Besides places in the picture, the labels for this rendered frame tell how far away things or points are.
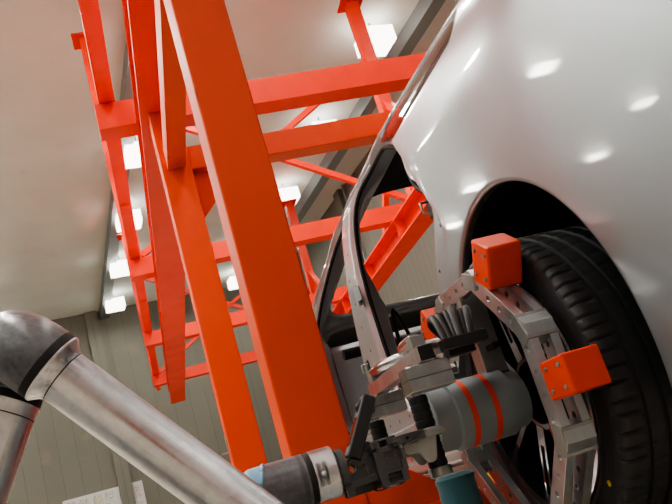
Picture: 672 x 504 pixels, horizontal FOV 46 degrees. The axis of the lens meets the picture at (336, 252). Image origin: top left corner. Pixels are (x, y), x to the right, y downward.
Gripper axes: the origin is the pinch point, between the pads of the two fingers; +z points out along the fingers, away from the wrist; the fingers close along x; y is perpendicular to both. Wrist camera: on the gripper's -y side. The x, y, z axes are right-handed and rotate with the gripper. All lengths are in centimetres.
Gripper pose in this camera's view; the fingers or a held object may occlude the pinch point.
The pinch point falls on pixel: (437, 428)
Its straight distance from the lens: 149.3
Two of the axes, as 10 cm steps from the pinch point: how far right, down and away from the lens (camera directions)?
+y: 2.8, 9.2, -2.8
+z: 9.4, -2.1, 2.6
